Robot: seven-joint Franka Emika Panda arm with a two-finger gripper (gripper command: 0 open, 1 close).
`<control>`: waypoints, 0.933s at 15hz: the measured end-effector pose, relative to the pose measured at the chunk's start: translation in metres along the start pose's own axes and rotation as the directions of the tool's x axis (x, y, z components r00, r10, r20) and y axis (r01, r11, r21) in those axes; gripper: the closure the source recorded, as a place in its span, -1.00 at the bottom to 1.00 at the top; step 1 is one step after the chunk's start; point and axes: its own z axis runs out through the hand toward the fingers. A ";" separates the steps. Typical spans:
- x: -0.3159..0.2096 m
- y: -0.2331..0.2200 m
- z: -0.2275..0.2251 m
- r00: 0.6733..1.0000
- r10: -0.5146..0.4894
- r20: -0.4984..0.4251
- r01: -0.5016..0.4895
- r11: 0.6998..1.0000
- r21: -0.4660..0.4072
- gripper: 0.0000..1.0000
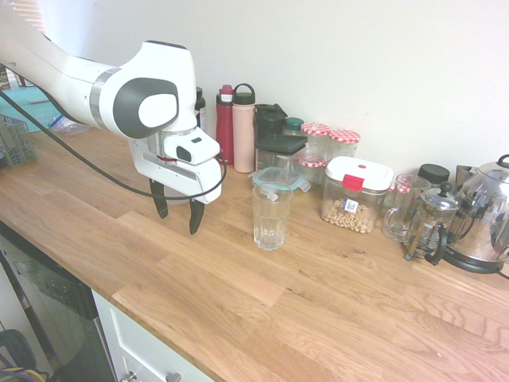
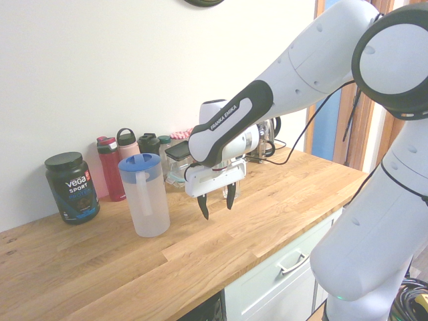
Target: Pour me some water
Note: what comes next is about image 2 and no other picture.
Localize pink bottle with black lid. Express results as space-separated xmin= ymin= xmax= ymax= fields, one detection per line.
xmin=116 ymin=128 xmax=138 ymax=160

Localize coiled black green cables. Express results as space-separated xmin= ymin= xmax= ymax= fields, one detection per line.
xmin=394 ymin=276 xmax=428 ymax=321

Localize shiny metal electric kettle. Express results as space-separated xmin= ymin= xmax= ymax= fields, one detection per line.
xmin=256 ymin=116 xmax=282 ymax=144

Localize silver drawer handle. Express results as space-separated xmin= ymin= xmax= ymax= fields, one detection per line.
xmin=276 ymin=251 xmax=310 ymax=276

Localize clear container with black lid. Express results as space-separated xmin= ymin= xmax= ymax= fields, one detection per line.
xmin=165 ymin=141 xmax=192 ymax=183

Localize wooden door frame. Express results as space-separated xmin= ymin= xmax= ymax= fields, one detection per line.
xmin=306 ymin=0 xmax=407 ymax=175

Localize black dishwasher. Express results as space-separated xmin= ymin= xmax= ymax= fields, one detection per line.
xmin=187 ymin=290 xmax=225 ymax=321

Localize glass jar with green lid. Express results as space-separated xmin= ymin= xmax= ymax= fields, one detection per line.
xmin=157 ymin=135 xmax=173 ymax=170

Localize jar with red checked lid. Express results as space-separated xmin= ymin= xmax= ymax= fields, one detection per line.
xmin=169 ymin=128 xmax=194 ymax=148

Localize black Vega protein tub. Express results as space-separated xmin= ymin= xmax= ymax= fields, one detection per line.
xmin=44 ymin=151 xmax=101 ymax=225

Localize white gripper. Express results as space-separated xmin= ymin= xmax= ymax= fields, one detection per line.
xmin=185 ymin=159 xmax=247 ymax=221

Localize clear drinking glass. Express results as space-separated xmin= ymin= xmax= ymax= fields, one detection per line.
xmin=222 ymin=181 xmax=242 ymax=201

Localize translucent pitcher with blue lid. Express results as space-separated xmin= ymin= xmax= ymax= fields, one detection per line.
xmin=118 ymin=152 xmax=171 ymax=239

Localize white cabinet drawer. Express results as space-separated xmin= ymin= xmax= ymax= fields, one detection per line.
xmin=223 ymin=207 xmax=345 ymax=321

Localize black shaker bottle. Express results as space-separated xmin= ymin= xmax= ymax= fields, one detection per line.
xmin=137 ymin=132 xmax=162 ymax=156

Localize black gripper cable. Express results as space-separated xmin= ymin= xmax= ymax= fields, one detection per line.
xmin=247 ymin=78 xmax=360 ymax=167

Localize red water bottle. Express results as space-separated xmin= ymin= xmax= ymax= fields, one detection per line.
xmin=96 ymin=135 xmax=126 ymax=203

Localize black round wall object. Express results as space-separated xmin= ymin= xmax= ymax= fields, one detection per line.
xmin=183 ymin=0 xmax=226 ymax=7

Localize glass container with teal lid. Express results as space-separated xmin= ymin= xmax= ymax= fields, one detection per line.
xmin=166 ymin=169 xmax=187 ymax=189

